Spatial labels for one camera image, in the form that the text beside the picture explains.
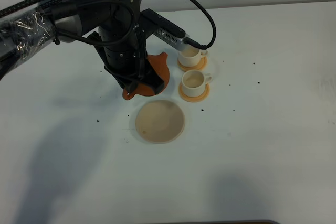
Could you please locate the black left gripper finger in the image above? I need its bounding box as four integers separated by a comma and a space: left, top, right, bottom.
115, 76, 138, 93
139, 69, 164, 95

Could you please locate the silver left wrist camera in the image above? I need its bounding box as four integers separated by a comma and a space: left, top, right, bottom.
138, 9, 188, 51

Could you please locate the black braided camera cable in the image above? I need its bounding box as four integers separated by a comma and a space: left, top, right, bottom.
0, 0, 217, 50

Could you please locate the orange coaster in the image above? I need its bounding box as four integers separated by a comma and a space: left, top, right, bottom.
177, 55, 207, 71
178, 83, 210, 103

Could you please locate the beige teapot saucer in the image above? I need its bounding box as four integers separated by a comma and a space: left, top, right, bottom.
135, 100, 185, 144

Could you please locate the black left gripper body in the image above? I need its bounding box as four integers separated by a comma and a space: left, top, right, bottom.
95, 28, 148, 82

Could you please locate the far orange coaster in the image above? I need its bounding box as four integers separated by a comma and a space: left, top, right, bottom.
177, 55, 207, 71

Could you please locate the brown clay teapot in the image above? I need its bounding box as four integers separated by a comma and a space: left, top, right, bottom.
122, 52, 170, 100

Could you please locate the near orange coaster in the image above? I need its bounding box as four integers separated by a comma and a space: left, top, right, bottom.
178, 83, 210, 103

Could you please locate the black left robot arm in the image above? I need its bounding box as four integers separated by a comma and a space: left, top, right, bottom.
1, 0, 169, 100

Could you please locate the far white teacup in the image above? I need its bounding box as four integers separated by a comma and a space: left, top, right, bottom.
178, 47, 208, 67

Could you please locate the white teacup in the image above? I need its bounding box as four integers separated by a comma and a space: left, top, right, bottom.
178, 47, 208, 67
181, 70, 213, 98

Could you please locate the near white teacup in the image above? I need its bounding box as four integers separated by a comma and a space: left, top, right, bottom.
181, 70, 213, 98

